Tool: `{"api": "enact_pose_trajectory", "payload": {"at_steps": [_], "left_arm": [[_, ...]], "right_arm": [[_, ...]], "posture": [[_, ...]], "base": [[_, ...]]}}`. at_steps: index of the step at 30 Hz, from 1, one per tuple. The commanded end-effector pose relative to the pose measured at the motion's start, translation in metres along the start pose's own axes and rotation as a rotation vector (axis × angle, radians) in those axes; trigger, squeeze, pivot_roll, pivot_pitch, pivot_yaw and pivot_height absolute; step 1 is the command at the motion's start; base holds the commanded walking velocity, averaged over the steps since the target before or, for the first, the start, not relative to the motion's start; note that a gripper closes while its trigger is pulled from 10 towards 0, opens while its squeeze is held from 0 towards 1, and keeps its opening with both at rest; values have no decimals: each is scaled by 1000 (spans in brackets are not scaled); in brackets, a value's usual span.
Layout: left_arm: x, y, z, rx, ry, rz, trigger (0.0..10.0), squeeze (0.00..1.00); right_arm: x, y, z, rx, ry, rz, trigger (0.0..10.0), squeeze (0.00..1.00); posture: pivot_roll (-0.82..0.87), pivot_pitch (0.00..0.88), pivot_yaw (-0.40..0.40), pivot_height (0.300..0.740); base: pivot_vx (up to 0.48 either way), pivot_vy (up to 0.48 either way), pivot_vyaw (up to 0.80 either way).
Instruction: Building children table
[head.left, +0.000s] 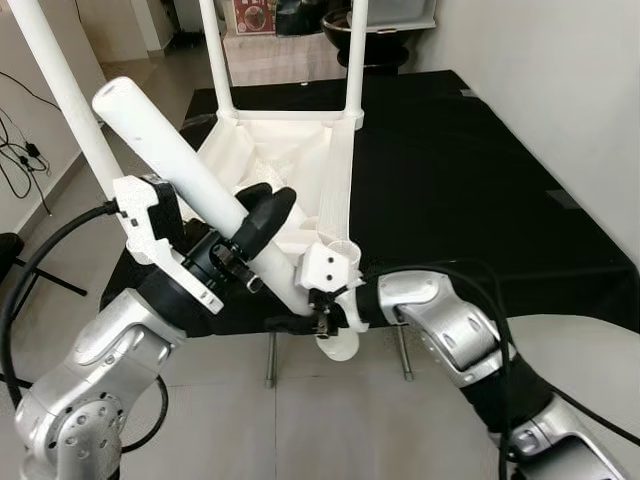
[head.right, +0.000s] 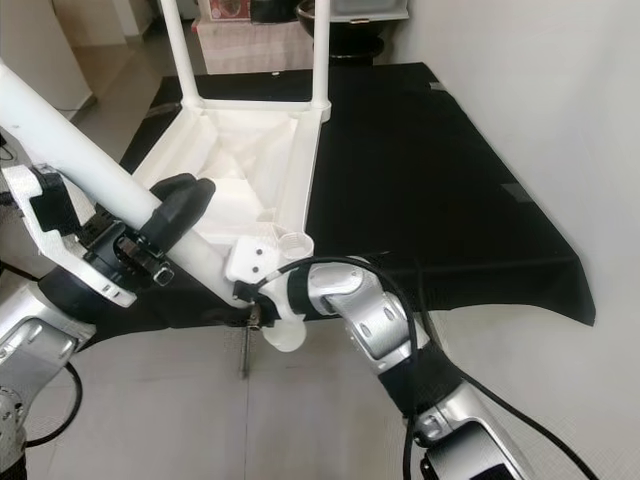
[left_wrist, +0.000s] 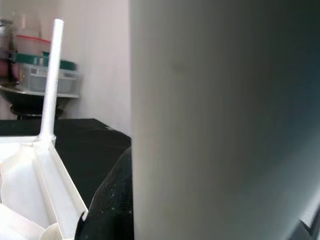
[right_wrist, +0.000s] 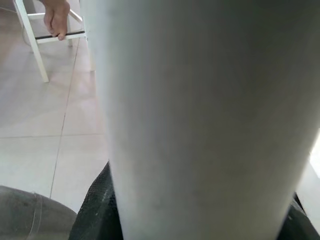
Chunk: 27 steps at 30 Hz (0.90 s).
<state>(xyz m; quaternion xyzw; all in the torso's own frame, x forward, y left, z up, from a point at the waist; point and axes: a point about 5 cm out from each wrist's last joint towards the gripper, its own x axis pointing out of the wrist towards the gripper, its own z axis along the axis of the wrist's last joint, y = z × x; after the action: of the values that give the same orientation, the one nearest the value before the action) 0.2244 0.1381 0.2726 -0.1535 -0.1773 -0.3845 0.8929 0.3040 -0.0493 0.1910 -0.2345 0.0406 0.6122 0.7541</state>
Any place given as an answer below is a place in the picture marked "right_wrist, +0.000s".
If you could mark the white plastic table leg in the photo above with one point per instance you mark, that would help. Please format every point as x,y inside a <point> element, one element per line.
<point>200,112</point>

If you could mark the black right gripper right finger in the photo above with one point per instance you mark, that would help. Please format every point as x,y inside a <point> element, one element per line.
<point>300,225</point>

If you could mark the person in blue shorts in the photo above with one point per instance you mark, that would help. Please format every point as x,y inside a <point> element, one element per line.
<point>56,20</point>

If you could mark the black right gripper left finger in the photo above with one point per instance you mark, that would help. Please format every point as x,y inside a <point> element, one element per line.
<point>97,212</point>

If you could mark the white plastic chair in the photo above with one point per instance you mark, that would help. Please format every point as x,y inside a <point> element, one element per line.
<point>35,47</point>

